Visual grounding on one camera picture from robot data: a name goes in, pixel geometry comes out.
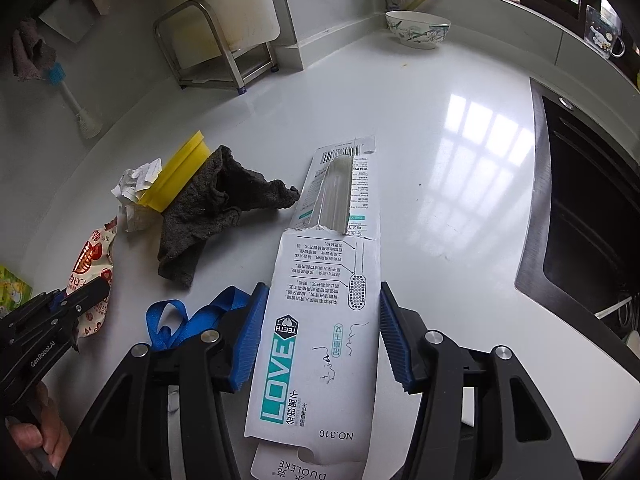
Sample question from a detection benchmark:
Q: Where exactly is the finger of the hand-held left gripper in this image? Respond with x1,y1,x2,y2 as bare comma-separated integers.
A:
47,276,112,315
47,310,85,354

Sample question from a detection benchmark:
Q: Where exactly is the white crumpled paper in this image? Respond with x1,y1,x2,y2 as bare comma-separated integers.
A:
110,159,165,233

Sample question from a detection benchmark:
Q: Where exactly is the white bottle brush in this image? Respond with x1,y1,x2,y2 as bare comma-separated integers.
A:
46,62,103,140

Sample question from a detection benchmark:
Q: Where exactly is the blue lanyard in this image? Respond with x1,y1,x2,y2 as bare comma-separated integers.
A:
145,285,251,353

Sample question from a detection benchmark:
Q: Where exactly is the metal board stand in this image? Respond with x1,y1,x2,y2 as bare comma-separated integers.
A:
152,0,279,95

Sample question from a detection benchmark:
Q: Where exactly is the red snack wrapper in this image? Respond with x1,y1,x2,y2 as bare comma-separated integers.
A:
64,216,119,356

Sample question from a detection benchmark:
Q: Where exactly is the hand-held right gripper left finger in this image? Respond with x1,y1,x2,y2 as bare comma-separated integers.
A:
62,282,271,480

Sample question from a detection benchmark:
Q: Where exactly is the yellow seasoning pouch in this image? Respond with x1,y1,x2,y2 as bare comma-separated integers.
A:
0,265,34,318

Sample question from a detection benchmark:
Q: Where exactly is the grey purple rag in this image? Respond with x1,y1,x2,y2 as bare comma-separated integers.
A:
11,16,60,83

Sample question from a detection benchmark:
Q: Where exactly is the white patterned bowl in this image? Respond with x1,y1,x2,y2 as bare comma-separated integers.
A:
385,10,452,51

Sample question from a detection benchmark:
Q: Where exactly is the white cutting board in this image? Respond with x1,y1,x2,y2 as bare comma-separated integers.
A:
159,0,282,71

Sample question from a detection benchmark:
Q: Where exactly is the person's left hand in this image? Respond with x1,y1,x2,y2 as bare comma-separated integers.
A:
5,381,75,475

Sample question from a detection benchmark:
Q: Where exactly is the yellow plastic lid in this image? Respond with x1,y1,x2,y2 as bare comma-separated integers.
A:
136,130,213,212

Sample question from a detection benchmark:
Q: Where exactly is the dark grey cloth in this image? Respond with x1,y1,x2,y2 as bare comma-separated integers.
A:
156,145,301,289

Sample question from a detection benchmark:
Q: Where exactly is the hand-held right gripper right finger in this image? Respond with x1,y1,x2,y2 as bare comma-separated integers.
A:
378,281,585,480

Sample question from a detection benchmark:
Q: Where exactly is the clear glass mug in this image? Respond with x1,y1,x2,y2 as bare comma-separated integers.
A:
582,5,627,61

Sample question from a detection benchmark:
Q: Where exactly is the white toothbrush package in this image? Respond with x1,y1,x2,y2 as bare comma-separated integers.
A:
244,135,382,480

